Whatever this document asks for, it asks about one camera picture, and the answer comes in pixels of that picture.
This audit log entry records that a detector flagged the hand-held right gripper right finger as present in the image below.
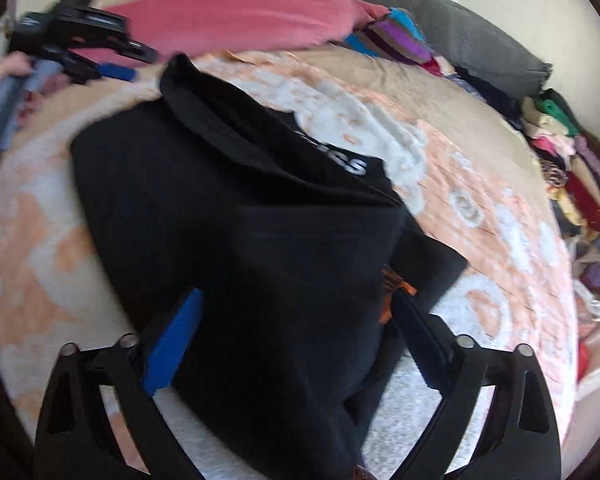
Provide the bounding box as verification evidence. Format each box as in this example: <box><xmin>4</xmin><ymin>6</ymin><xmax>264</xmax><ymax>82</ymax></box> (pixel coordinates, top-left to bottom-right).
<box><xmin>390</xmin><ymin>290</ymin><xmax>563</xmax><ymax>480</ymax></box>

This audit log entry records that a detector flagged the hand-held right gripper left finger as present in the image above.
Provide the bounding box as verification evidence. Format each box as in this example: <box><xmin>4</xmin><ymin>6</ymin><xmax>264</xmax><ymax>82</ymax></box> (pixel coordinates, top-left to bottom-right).
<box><xmin>34</xmin><ymin>287</ymin><xmax>206</xmax><ymax>480</ymax></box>

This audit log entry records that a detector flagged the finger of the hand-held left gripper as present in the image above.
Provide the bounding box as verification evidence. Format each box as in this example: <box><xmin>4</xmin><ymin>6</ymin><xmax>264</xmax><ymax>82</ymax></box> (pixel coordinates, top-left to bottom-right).
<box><xmin>62</xmin><ymin>50</ymin><xmax>140</xmax><ymax>85</ymax></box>
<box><xmin>111</xmin><ymin>35</ymin><xmax>161</xmax><ymax>65</ymax></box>

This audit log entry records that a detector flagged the black sweater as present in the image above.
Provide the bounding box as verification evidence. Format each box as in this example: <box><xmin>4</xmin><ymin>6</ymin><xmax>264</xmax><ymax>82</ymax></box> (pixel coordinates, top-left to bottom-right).
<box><xmin>70</xmin><ymin>52</ymin><xmax>468</xmax><ymax>471</ymax></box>

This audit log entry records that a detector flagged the floral bag with clothes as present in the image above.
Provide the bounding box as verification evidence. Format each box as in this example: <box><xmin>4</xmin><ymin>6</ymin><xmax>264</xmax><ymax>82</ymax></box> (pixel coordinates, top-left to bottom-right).
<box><xmin>570</xmin><ymin>255</ymin><xmax>600</xmax><ymax>321</ymax></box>

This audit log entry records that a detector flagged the pile of folded clothes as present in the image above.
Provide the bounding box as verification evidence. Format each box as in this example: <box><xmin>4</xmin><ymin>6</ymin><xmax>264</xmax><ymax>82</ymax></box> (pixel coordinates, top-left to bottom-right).
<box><xmin>520</xmin><ymin>87</ymin><xmax>600</xmax><ymax>241</ymax></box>

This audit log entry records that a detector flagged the dark clothes heap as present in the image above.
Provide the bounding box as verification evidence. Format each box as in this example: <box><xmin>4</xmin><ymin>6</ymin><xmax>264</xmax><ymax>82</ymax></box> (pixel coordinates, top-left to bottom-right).
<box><xmin>450</xmin><ymin>65</ymin><xmax>526</xmax><ymax>121</ymax></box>

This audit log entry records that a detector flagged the person's left hand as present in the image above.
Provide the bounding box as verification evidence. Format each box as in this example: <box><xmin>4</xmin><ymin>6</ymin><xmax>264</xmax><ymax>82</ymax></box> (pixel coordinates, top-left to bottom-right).
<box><xmin>0</xmin><ymin>54</ymin><xmax>33</xmax><ymax>108</ymax></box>

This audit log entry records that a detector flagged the pink plush blanket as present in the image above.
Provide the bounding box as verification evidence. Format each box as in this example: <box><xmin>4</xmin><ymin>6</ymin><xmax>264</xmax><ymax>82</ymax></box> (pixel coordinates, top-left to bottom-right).
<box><xmin>77</xmin><ymin>0</ymin><xmax>393</xmax><ymax>61</ymax></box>

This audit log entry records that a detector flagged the orange checked bear blanket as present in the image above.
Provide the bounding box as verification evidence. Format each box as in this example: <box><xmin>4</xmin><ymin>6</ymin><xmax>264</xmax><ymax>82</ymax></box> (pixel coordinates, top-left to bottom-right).
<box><xmin>0</xmin><ymin>50</ymin><xmax>581</xmax><ymax>480</ymax></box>

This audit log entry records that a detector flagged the red bag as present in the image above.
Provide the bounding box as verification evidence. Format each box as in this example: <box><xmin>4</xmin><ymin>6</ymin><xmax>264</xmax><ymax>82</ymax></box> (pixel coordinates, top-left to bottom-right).
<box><xmin>575</xmin><ymin>340</ymin><xmax>592</xmax><ymax>376</ymax></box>

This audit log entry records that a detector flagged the beige bed sheet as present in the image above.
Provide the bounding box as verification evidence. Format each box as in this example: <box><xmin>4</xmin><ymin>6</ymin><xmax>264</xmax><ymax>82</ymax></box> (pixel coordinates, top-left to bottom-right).
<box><xmin>220</xmin><ymin>42</ymin><xmax>546</xmax><ymax>201</ymax></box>

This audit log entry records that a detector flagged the colourful striped pillow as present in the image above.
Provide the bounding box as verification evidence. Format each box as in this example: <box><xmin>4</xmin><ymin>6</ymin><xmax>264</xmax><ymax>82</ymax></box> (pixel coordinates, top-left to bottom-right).
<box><xmin>342</xmin><ymin>7</ymin><xmax>433</xmax><ymax>66</ymax></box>

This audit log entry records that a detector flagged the maroon cloth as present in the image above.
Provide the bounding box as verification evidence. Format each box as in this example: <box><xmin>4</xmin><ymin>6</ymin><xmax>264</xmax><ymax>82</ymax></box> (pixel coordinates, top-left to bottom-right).
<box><xmin>420</xmin><ymin>55</ymin><xmax>448</xmax><ymax>78</ymax></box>

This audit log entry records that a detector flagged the grey quilted headboard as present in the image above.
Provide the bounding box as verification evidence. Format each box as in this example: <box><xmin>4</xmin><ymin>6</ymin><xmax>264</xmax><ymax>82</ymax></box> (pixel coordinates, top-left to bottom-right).
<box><xmin>290</xmin><ymin>0</ymin><xmax>553</xmax><ymax>98</ymax></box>

